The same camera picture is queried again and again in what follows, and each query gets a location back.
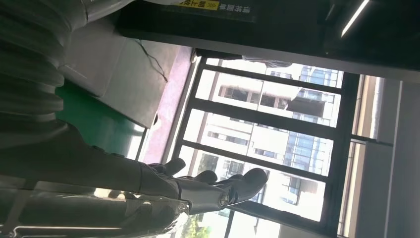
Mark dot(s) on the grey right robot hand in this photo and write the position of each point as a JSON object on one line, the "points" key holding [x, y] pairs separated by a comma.
{"points": [[82, 184]]}

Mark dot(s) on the black inbound scanning machine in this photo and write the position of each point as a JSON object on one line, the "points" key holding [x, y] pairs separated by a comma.
{"points": [[279, 33]]}

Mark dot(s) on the yellow label sticker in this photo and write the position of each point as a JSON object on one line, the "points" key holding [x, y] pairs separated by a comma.
{"points": [[200, 4]]}

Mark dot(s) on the dark window frame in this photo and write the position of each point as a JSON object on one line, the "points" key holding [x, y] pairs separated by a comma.
{"points": [[262, 120]]}

